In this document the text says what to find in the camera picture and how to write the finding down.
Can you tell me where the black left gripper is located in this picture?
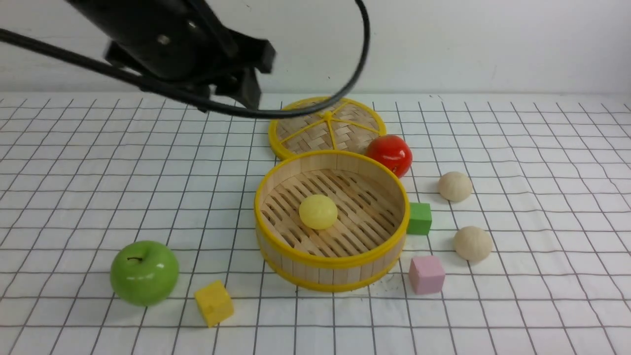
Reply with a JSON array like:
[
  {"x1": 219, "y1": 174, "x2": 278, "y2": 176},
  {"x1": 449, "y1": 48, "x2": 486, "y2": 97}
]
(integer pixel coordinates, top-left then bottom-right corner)
[{"x1": 104, "y1": 14, "x2": 277, "y2": 109}]

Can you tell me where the yellow bun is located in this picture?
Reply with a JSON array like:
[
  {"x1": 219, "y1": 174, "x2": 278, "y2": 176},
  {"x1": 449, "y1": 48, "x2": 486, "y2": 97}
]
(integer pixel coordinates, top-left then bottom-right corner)
[{"x1": 298, "y1": 195, "x2": 338, "y2": 230}]

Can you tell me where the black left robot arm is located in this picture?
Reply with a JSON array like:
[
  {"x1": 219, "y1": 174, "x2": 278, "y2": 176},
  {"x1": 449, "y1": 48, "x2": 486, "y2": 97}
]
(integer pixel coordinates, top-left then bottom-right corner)
[{"x1": 70, "y1": 0, "x2": 277, "y2": 109}]

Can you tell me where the woven bamboo steamer lid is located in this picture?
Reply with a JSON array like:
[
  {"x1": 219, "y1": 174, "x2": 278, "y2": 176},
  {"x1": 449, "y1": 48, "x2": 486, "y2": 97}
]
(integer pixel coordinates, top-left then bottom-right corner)
[{"x1": 268, "y1": 98, "x2": 387, "y2": 160}]

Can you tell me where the bamboo steamer tray yellow rim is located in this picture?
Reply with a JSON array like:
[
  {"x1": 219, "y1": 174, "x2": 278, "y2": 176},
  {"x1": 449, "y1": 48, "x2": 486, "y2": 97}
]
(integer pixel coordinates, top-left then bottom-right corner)
[{"x1": 254, "y1": 150, "x2": 411, "y2": 292}]

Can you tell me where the red tomato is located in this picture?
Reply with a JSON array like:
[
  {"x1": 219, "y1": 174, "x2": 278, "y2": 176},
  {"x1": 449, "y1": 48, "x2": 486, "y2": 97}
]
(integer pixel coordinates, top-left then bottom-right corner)
[{"x1": 365, "y1": 135, "x2": 413, "y2": 179}]

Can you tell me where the green foam cube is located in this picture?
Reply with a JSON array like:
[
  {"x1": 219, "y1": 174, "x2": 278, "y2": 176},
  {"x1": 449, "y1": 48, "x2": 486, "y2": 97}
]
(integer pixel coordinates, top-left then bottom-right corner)
[{"x1": 407, "y1": 202, "x2": 432, "y2": 236}]

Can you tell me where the green apple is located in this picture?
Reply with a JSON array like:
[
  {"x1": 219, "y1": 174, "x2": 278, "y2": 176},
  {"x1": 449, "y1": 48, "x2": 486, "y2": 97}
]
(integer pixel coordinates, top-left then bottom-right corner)
[{"x1": 109, "y1": 240, "x2": 180, "y2": 307}]

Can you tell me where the beige bun far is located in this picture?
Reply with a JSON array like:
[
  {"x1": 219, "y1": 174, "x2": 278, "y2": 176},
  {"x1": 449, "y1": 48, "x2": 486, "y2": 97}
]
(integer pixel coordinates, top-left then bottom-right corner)
[{"x1": 438, "y1": 171, "x2": 473, "y2": 203}]

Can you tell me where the beige bun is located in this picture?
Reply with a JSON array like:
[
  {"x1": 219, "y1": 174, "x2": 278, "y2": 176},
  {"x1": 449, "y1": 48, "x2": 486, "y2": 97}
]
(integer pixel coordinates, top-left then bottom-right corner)
[
  {"x1": 438, "y1": 171, "x2": 473, "y2": 203},
  {"x1": 453, "y1": 225, "x2": 493, "y2": 263}
]

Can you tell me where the yellow foam cube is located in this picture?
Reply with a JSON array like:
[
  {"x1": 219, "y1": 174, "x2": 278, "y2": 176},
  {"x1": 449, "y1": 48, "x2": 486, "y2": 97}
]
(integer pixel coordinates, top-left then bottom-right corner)
[{"x1": 194, "y1": 280, "x2": 234, "y2": 328}]

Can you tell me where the pink foam cube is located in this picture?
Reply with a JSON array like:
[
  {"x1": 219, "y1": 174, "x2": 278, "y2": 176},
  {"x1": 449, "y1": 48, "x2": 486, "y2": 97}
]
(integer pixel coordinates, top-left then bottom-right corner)
[{"x1": 408, "y1": 255, "x2": 446, "y2": 295}]

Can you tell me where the beige bun near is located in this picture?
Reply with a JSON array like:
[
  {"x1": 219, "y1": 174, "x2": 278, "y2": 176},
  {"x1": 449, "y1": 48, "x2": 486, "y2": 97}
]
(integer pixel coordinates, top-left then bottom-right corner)
[{"x1": 453, "y1": 225, "x2": 493, "y2": 263}]

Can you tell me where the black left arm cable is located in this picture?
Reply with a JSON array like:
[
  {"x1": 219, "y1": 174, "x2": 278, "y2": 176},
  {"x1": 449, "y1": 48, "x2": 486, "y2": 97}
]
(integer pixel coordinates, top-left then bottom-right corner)
[{"x1": 0, "y1": 0, "x2": 371, "y2": 119}]

